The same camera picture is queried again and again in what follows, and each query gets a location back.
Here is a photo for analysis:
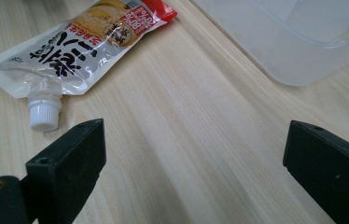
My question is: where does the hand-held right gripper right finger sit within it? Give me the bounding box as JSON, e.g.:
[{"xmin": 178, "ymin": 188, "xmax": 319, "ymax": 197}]
[{"xmin": 282, "ymin": 119, "xmax": 349, "ymax": 224}]

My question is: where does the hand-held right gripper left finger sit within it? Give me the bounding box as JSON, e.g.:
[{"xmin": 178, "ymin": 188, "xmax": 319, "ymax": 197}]
[{"xmin": 20, "ymin": 118, "xmax": 107, "ymax": 224}]

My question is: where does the clear plastic container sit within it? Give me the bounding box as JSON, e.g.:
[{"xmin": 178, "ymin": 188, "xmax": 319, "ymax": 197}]
[{"xmin": 190, "ymin": 0, "xmax": 349, "ymax": 87}]

